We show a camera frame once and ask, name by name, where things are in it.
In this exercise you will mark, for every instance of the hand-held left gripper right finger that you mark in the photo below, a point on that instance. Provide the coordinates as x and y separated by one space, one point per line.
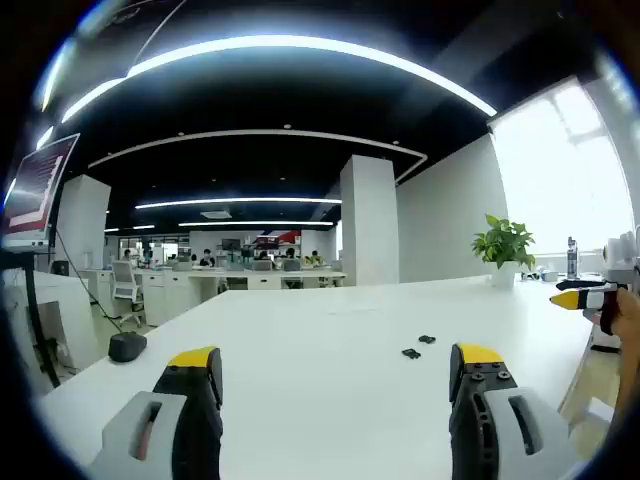
475 400

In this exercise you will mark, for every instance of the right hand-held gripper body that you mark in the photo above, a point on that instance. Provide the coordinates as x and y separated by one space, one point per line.
620 260

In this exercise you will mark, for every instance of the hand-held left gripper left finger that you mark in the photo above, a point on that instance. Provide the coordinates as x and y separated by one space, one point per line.
195 400

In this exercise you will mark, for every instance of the black plastic buckle socket part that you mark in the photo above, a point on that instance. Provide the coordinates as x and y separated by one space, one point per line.
427 339

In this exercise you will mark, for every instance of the black plastic buckle pronged part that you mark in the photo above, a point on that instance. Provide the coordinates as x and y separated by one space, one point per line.
410 353

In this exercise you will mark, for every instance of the person's right hand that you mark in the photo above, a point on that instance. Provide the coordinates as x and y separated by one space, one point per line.
631 320

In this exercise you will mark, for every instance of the dark drink bottle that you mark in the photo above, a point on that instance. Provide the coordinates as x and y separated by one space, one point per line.
573 260

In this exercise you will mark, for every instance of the potted green plant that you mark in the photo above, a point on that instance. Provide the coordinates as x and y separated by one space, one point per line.
505 250

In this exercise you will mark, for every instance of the black rounded desk object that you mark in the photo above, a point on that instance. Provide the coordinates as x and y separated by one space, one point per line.
127 346

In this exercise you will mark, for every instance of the large bright window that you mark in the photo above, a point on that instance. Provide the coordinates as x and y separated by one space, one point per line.
555 190

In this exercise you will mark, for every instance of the row of white office desks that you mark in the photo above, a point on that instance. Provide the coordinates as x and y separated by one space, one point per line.
210 282

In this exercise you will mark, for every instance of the white office chair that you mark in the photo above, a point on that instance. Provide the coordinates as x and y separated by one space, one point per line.
125 290

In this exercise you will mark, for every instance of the black monitor stand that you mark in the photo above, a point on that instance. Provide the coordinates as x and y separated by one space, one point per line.
35 310

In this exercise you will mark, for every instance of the white ceiling light strip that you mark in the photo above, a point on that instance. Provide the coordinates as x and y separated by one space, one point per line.
255 223
235 202
280 44

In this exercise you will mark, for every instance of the computer monitor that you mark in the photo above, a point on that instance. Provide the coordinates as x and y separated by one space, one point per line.
35 195

